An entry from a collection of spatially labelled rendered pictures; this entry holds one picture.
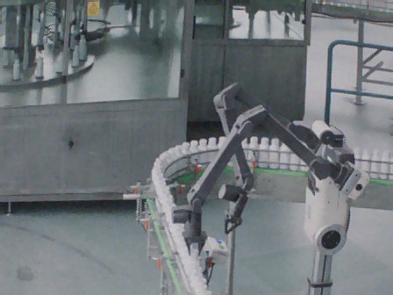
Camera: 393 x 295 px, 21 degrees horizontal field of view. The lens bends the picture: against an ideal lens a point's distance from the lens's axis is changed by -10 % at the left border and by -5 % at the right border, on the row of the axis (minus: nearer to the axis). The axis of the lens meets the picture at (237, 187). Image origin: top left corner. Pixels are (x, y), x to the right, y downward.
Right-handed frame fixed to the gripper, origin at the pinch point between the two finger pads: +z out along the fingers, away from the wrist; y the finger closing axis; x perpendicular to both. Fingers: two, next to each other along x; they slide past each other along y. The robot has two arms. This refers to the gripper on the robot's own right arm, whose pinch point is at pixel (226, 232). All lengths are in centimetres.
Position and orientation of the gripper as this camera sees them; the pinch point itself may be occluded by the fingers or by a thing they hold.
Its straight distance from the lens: 515.6
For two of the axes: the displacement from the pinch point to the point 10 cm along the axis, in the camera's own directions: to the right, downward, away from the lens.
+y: 2.0, 3.6, -9.1
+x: 9.0, 3.0, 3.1
